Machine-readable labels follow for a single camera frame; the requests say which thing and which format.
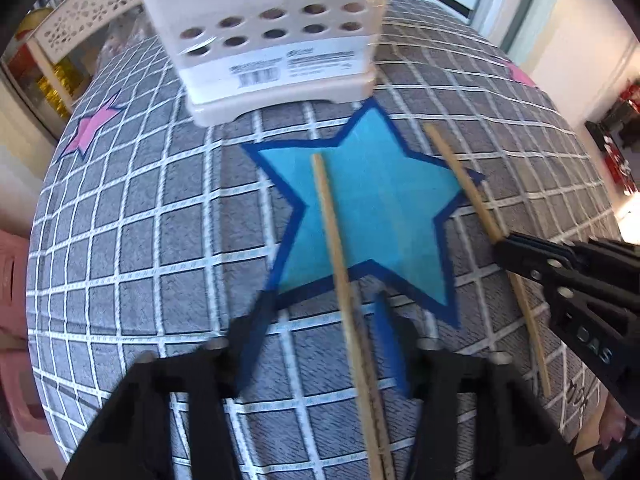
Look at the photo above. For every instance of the plain wooden chopstick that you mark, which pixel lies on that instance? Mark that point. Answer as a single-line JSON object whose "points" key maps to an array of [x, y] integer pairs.
{"points": [[494, 234], [368, 400]]}

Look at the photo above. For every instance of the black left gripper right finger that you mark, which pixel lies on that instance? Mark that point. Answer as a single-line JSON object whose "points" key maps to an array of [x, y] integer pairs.
{"points": [[515, 438]]}

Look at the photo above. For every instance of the beige plastic storage rack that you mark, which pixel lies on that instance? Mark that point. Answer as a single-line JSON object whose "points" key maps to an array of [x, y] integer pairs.
{"points": [[65, 28]]}

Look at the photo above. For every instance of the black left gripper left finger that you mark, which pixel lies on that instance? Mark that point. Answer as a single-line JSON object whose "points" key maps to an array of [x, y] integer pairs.
{"points": [[130, 438]]}

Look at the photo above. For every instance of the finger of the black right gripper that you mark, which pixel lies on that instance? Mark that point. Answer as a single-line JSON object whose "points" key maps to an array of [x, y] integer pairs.
{"points": [[535, 258], [605, 247]]}

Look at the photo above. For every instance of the grey checked tablecloth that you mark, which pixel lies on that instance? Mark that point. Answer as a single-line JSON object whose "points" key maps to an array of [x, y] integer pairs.
{"points": [[163, 231]]}

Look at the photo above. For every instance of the pink plastic stool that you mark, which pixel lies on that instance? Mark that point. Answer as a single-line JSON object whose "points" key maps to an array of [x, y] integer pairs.
{"points": [[17, 379]]}

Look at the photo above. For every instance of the beige plastic utensil holder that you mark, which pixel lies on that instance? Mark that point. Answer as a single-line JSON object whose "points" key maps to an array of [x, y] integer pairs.
{"points": [[235, 56]]}

